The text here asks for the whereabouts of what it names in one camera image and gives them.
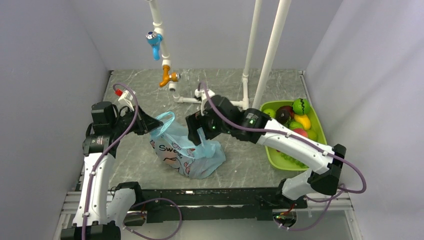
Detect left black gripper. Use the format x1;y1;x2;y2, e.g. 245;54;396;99
110;104;164;137

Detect light blue plastic bag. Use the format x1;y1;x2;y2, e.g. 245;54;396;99
149;111;226;179

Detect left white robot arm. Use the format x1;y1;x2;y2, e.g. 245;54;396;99
60;101;163;240

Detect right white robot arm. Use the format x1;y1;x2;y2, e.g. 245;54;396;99
185;95;346;208

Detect fake green apple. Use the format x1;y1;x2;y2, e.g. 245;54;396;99
263;108;276;119

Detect fake green grapes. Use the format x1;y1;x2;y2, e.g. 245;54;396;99
277;151;308;169

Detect fake dark purple fruit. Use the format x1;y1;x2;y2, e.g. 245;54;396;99
275;105;295;126

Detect fake lime green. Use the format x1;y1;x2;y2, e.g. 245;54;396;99
288;120;304;130

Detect fake peach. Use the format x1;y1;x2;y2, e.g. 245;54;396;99
293;128;309;138

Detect fake watermelon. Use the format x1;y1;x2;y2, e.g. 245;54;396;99
291;98;311;116

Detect fake yellow lemon in basket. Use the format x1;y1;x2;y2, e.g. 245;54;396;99
294;114;312;130

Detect fake pale green pear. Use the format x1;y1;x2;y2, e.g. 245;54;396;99
306;129;318;142

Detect orange plastic tap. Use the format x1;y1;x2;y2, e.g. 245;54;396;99
159;65;181;88

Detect green plastic basket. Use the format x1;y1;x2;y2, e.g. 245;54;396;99
260;100;328;171

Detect blue plastic tap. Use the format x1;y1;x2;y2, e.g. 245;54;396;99
145;31;163;61

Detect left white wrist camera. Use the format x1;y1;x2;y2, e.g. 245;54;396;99
114;89;136;111

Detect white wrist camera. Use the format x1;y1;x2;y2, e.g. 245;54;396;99
194;89;215;116
114;89;136;111

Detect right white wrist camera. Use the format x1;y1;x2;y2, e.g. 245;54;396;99
194;89;215;116

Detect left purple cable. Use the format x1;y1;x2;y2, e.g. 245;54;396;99
81;83;183;240

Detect purple cable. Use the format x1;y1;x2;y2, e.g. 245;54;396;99
81;83;183;240
198;81;368;232

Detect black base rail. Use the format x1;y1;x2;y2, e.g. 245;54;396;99
129;186;308;223

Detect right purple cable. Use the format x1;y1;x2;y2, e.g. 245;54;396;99
198;81;368;232

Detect white PVC pipe frame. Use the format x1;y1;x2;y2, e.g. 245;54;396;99
148;0;291;110

